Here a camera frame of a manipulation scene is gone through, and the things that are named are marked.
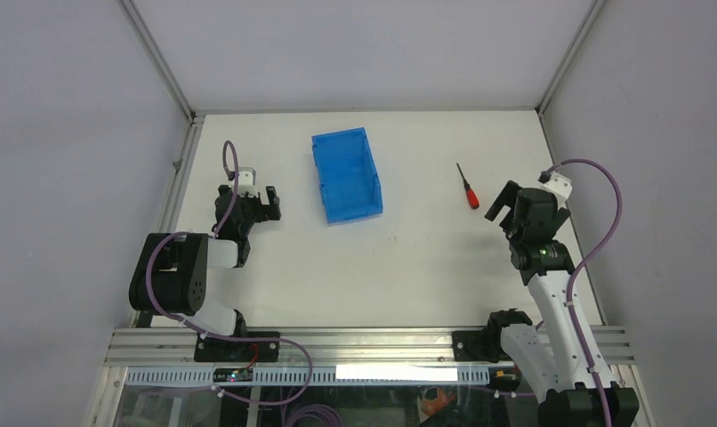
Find red handled screwdriver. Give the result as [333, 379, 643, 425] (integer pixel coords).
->
[456, 164, 479, 210]

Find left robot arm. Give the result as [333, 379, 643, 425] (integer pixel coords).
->
[128, 185, 281, 361]

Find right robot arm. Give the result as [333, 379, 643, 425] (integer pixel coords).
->
[483, 181, 640, 426]

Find blue plastic bin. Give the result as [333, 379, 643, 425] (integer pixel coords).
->
[311, 127, 383, 224]

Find orange object under table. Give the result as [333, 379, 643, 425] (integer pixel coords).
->
[418, 387, 457, 417]

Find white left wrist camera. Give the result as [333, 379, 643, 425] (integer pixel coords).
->
[232, 167, 259, 197]

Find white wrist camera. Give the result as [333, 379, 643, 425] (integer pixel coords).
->
[538, 171, 573, 207]
[232, 167, 259, 197]

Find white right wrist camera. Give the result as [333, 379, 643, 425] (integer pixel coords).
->
[538, 171, 573, 207]

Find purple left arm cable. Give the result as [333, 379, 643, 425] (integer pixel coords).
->
[145, 140, 314, 407]

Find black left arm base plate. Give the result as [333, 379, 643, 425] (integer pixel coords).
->
[193, 331, 280, 364]

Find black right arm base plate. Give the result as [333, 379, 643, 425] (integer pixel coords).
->
[451, 329, 509, 363]

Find white slotted cable duct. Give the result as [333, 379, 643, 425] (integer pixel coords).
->
[125, 365, 517, 388]

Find aluminium front rail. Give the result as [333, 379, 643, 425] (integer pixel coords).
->
[103, 326, 635, 369]

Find aluminium right frame post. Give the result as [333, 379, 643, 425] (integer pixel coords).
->
[536, 0, 607, 119]

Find aluminium frame post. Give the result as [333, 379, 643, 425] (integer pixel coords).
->
[117, 0, 196, 123]
[536, 0, 607, 119]

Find aluminium left frame post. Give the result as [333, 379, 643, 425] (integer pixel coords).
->
[117, 0, 196, 123]

